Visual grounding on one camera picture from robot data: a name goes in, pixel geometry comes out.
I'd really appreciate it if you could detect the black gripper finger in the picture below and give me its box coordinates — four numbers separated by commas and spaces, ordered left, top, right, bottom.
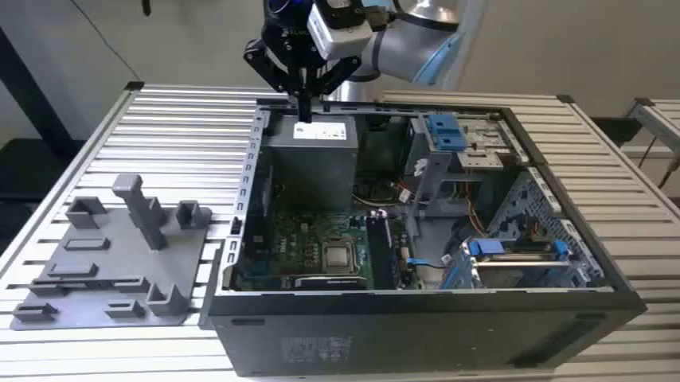
242, 37, 306, 121
303, 57, 363, 122

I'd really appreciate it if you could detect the blue drive latch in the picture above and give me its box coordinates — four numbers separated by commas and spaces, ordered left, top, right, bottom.
426, 113, 465, 153

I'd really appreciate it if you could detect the grey power supply unit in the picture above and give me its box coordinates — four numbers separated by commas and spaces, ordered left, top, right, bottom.
262, 115, 361, 212

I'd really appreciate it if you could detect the grey metal drive cage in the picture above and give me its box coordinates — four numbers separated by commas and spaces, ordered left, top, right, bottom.
402, 112, 526, 218

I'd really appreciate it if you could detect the green motherboard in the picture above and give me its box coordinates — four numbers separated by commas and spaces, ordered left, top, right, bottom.
232, 209, 426, 291

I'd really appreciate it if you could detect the silver CPU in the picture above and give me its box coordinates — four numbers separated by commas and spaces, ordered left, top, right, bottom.
325, 246, 355, 268

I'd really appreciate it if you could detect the metal socket cover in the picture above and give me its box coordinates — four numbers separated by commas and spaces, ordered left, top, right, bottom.
317, 237, 363, 276

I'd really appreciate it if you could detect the blue disk carrier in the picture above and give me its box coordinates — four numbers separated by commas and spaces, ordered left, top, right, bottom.
444, 237, 578, 290

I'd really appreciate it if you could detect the black graphics card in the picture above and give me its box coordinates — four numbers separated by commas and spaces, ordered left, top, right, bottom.
289, 274, 371, 291

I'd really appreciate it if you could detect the grey parts rack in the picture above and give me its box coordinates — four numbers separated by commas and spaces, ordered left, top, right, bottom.
9, 173, 214, 332

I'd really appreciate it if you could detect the grey hard disk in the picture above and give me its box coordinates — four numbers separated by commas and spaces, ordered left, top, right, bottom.
477, 254, 569, 290

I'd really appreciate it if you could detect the aluminium slat side table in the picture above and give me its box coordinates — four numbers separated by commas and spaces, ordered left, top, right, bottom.
619, 97, 680, 160

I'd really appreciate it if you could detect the black PC case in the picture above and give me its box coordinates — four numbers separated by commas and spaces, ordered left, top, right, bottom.
199, 97, 649, 378

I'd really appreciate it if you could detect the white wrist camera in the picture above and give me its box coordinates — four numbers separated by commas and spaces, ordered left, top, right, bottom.
307, 0, 374, 61

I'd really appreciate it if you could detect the black camera cable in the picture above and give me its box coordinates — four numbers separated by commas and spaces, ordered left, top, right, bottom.
366, 4, 461, 33

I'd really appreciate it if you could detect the white yellow wire bundle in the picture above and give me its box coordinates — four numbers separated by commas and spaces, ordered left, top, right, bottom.
351, 178, 413, 208

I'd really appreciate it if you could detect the black stand frame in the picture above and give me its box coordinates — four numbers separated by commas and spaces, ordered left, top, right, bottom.
0, 25, 86, 200

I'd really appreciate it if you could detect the blue SATA cable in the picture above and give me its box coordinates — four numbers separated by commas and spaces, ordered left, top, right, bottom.
405, 257, 445, 270

